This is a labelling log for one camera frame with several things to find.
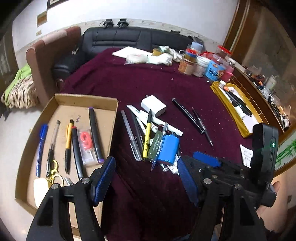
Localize red lid clear jar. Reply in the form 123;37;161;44
215;45;232;61

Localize person's right hand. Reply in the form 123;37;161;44
254;180;285;235

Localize white power adapter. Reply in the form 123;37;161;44
141;95;167;117

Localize stacked tape rolls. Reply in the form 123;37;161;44
184;48;198;62

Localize black marker pen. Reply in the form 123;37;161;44
171;98;204;134

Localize yellow scissors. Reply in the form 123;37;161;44
46;160;64;187

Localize green patterned blanket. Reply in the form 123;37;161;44
1;64;39;109

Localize clear gel pen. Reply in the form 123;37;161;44
121;110;142;161

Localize white paper slip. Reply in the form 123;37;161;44
239;145;253;168

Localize blue battery pack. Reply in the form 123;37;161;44
158;135;179;166

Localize black red pen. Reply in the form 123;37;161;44
72;126;84;180

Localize maroon tablecloth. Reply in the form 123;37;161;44
60;47;265;241

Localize red item plastic bag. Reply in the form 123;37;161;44
78;130;98;167

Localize yellow black pen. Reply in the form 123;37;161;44
142;109;152;160

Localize purple capped black marker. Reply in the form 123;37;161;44
88;108;104;164

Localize clear blue ballpoint pen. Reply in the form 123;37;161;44
151;123;168;172

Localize yellow black mechanical pencil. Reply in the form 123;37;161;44
64;120;74;174

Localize white paper sheet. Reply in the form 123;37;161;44
112;46;152;58

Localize brown armchair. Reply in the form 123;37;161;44
26;26;81;107

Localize pink container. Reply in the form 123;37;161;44
220;65;234;82

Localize white eraser block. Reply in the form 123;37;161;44
33;178;52;208

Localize white gloves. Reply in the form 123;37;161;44
147;46;182;66

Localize blue labelled plastic jar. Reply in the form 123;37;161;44
204;54;228;81

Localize yellow tray with pens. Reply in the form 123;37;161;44
210;81;263;138

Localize white tube long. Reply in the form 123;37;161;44
126;105;165;132

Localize clear black ballpoint pen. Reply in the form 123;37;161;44
46;120;60;178

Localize blue marker pen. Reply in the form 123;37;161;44
36;124;48;178

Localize white plastic tub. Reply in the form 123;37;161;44
192;56;211;77

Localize cardboard tray box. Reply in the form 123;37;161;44
15;93;119;236

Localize black slim pen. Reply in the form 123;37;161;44
130;111;144;154

